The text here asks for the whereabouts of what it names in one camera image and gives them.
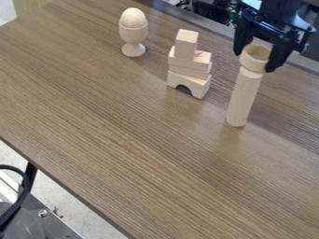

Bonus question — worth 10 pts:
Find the tall thin wooden cylinder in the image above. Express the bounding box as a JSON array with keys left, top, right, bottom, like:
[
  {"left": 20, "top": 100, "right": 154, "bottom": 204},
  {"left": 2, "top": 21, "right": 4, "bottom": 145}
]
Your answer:
[{"left": 224, "top": 65, "right": 266, "bottom": 128}]

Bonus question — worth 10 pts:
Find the black cable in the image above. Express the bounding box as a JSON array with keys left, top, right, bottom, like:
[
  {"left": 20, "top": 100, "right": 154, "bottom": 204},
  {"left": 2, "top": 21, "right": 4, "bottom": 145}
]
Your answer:
[{"left": 0, "top": 164, "right": 32, "bottom": 232}]

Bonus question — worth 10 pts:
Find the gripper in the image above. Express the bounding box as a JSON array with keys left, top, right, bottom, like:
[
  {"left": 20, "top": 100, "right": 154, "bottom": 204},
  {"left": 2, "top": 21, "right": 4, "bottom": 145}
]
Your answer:
[{"left": 231, "top": 0, "right": 319, "bottom": 74}]

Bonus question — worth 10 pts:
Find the wooden ring block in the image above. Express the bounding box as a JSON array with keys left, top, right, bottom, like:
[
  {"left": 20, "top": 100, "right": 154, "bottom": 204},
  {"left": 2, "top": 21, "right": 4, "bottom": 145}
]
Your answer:
[{"left": 238, "top": 43, "right": 273, "bottom": 73}]

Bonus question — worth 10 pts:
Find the wooden egg cup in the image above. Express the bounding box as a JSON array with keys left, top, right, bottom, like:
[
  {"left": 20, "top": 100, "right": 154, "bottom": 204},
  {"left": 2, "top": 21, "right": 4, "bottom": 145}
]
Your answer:
[{"left": 117, "top": 21, "right": 150, "bottom": 58}]

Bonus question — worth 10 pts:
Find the wooden egg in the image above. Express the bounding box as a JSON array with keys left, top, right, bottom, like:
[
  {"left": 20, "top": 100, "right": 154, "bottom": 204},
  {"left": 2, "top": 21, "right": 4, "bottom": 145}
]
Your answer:
[{"left": 118, "top": 7, "right": 148, "bottom": 30}]

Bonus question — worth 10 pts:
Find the flat wooden block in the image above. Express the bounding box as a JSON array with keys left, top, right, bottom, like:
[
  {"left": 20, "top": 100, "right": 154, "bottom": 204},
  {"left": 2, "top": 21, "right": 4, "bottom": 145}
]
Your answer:
[{"left": 167, "top": 46, "right": 214, "bottom": 81}]

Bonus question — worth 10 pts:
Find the wooden cube block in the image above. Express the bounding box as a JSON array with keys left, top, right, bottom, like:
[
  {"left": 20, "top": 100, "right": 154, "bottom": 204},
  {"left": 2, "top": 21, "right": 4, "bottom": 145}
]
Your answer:
[{"left": 173, "top": 28, "right": 201, "bottom": 62}]

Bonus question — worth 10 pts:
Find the wooden arch block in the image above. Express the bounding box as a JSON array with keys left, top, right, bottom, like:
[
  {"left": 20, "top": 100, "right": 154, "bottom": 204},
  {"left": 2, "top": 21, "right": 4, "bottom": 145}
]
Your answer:
[{"left": 165, "top": 70, "right": 214, "bottom": 100}]

